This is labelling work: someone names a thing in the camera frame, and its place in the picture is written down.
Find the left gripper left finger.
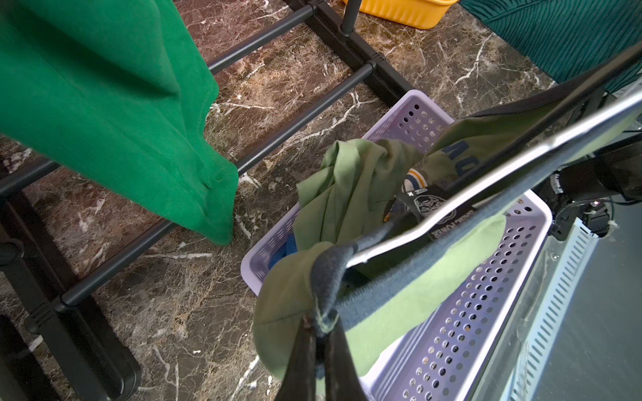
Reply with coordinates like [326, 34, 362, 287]
[275, 317, 317, 401]

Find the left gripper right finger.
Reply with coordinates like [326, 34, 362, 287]
[324, 320, 368, 401]

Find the blue tank top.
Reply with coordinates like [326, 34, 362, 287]
[269, 233, 298, 270]

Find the olive tank top grey trim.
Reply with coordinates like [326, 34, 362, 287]
[251, 87, 642, 382]

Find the green tank top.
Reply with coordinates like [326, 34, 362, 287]
[1, 1, 238, 245]

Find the white wire hanger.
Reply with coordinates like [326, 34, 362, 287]
[347, 89, 641, 268]

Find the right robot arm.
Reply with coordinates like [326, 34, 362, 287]
[534, 133, 641, 242]

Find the black clothes rack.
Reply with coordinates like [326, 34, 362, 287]
[1, 1, 411, 400]

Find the yellow plastic bowl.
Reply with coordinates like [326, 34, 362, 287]
[359, 0, 457, 30]

